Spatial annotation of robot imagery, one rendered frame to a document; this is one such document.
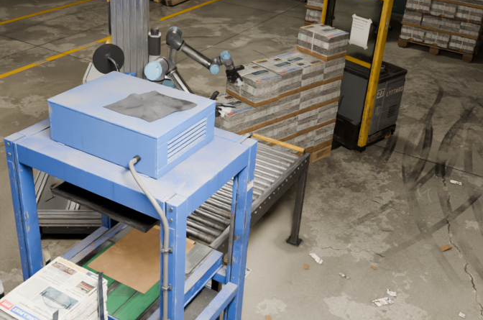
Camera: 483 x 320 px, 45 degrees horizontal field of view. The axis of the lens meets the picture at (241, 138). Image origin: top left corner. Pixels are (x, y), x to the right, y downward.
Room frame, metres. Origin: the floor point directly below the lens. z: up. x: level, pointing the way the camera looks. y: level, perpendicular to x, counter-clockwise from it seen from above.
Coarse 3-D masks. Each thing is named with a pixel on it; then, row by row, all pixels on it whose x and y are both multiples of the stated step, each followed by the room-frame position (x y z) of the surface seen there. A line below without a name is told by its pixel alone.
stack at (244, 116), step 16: (224, 96) 4.58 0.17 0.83; (288, 96) 4.70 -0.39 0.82; (304, 96) 4.85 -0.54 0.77; (320, 96) 5.01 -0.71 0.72; (240, 112) 4.30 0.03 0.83; (256, 112) 4.44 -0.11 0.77; (272, 112) 4.58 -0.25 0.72; (288, 112) 4.72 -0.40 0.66; (224, 128) 4.24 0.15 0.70; (240, 128) 4.31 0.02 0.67; (272, 128) 4.58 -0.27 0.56; (288, 128) 4.73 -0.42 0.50; (304, 128) 4.89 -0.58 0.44; (304, 144) 4.91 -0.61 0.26
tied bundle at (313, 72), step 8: (280, 56) 5.08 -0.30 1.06; (288, 56) 5.10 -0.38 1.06; (296, 56) 5.12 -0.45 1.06; (304, 56) 5.14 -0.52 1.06; (296, 64) 4.90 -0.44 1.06; (304, 64) 4.92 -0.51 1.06; (312, 64) 4.93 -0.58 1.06; (320, 64) 4.97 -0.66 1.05; (304, 72) 4.82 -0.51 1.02; (312, 72) 4.90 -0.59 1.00; (320, 72) 4.98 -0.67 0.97; (304, 80) 4.82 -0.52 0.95; (312, 80) 4.90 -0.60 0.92; (320, 80) 4.98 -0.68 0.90
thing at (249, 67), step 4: (248, 64) 4.80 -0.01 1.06; (252, 64) 4.82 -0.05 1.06; (244, 68) 4.69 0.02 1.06; (248, 68) 4.70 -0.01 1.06; (252, 68) 4.71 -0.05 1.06; (256, 68) 4.71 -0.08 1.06; (260, 68) 4.72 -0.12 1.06; (240, 72) 4.60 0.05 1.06; (244, 72) 4.61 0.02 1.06; (248, 72) 4.61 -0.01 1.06; (228, 80) 4.64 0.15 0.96; (236, 80) 4.57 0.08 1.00; (228, 84) 4.64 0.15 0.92; (232, 84) 4.60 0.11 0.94; (236, 84) 4.56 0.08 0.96; (228, 88) 4.64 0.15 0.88; (232, 88) 4.59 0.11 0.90; (236, 88) 4.56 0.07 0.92; (236, 92) 4.55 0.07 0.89
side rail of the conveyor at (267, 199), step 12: (300, 156) 3.68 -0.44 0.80; (288, 168) 3.49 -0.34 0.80; (300, 168) 3.59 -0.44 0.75; (276, 180) 3.31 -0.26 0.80; (288, 180) 3.40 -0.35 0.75; (264, 192) 3.16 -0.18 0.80; (276, 192) 3.23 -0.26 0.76; (252, 204) 3.01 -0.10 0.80; (264, 204) 3.08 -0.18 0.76; (252, 216) 2.93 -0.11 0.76; (228, 228) 2.74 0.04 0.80; (216, 240) 2.62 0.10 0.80; (228, 240) 2.67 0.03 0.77
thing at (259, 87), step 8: (264, 72) 4.64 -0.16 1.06; (248, 80) 4.47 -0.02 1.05; (256, 80) 4.44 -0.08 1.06; (264, 80) 4.45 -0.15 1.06; (272, 80) 4.51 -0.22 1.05; (280, 80) 4.57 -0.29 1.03; (248, 88) 4.46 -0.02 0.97; (256, 88) 4.39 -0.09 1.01; (264, 88) 4.46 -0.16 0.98; (272, 88) 4.53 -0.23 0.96; (248, 96) 4.45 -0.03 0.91; (256, 96) 4.40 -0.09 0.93; (264, 96) 4.47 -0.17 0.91; (272, 96) 4.53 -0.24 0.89
